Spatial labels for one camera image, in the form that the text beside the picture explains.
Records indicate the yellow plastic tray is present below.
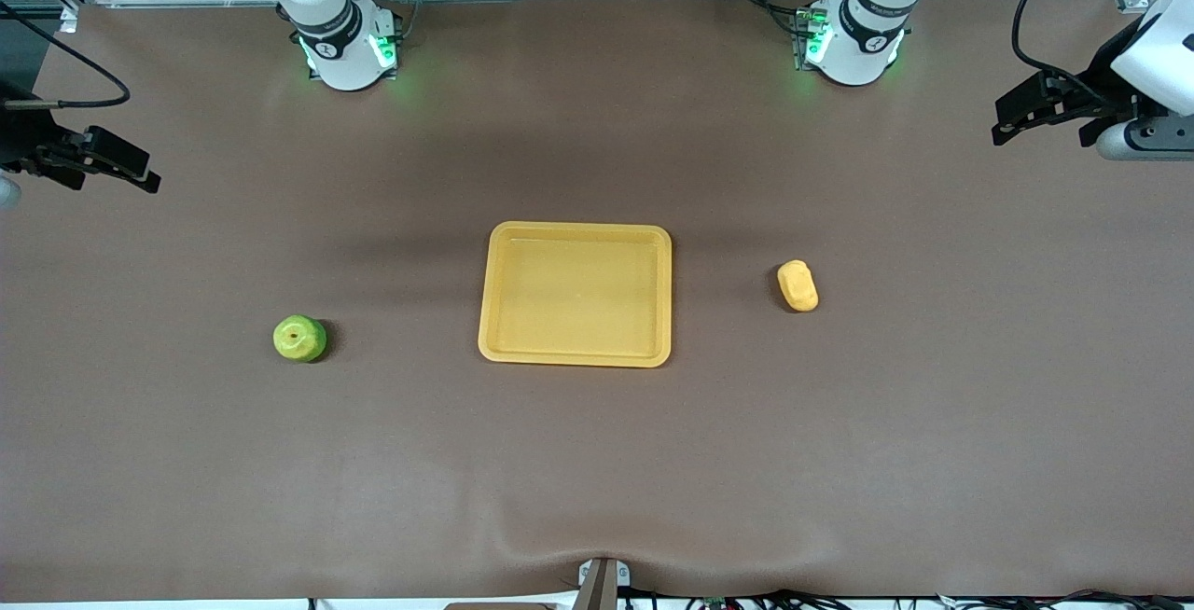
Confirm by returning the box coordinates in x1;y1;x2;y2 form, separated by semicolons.
478;221;673;368

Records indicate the yellow potato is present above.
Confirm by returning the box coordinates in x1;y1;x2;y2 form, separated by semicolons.
777;259;820;313

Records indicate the green apple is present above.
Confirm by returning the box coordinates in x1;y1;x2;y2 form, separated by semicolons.
272;314;328;364

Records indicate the black arm base cable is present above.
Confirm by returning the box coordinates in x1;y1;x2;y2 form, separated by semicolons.
728;0;809;33

